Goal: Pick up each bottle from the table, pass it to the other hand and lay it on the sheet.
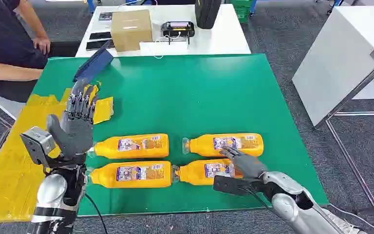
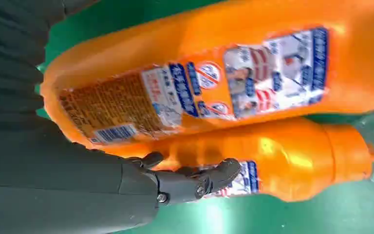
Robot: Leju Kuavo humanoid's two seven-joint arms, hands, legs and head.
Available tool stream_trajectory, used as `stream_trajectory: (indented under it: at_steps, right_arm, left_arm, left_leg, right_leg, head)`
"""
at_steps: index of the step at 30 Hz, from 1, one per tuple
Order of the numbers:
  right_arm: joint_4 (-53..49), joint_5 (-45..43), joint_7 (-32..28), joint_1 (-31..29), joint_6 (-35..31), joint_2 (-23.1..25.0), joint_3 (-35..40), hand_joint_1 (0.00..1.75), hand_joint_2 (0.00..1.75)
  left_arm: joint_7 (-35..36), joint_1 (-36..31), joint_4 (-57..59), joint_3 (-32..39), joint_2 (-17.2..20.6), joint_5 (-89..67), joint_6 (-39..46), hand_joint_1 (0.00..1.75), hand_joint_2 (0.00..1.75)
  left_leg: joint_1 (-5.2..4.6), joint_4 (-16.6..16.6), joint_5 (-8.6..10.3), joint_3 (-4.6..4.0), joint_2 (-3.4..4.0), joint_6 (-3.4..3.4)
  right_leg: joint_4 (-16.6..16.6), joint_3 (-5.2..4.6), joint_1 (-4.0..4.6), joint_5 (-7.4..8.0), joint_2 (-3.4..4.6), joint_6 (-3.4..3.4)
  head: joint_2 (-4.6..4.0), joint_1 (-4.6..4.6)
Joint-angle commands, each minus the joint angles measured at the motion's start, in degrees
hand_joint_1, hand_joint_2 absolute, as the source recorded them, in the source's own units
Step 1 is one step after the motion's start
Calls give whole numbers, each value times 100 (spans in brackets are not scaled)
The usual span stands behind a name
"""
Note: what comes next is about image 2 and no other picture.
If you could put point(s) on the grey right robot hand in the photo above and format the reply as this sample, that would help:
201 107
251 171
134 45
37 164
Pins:
45 181

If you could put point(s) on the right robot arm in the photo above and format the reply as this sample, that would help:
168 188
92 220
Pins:
9 58

